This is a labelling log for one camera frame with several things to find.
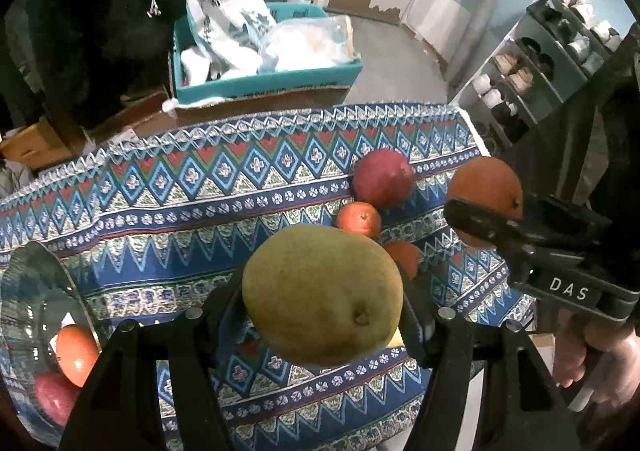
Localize teal cardboard box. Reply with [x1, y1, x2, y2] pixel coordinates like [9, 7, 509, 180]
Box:
[172, 1, 362, 107]

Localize red apple in bowl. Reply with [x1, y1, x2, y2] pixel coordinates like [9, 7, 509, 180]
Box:
[35, 372, 80, 426]

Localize orange tangerine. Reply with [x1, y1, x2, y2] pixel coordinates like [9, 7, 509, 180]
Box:
[384, 241, 421, 279]
[335, 202, 382, 239]

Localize glass fruit bowl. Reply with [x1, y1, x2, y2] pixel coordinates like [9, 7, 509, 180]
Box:
[1, 241, 101, 448]

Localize orange fruit in bowl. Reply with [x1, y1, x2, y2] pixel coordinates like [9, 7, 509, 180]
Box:
[55, 324, 100, 388]

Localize green pear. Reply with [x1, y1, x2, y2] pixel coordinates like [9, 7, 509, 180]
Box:
[242, 224, 404, 367]

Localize red apple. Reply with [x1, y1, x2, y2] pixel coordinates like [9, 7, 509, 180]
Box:
[35, 372, 80, 426]
[352, 148, 416, 209]

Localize brown cardboard box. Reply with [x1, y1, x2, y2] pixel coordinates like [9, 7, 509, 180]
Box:
[1, 87, 169, 170]

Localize clear plastic bag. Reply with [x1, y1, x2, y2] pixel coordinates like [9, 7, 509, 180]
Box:
[259, 15, 360, 73]

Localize person's right hand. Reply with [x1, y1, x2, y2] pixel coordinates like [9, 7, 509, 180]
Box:
[552, 310, 639, 407]

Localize grey shoe rack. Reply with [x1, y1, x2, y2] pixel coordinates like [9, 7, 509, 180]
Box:
[454, 0, 623, 156]

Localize patterned blue tablecloth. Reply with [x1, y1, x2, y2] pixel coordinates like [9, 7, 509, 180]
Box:
[1, 102, 533, 450]

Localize dark hanging clothes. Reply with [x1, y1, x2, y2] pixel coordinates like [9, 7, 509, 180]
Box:
[26, 0, 186, 129]

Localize yellow mango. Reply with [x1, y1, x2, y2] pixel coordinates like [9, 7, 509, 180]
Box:
[386, 330, 405, 348]

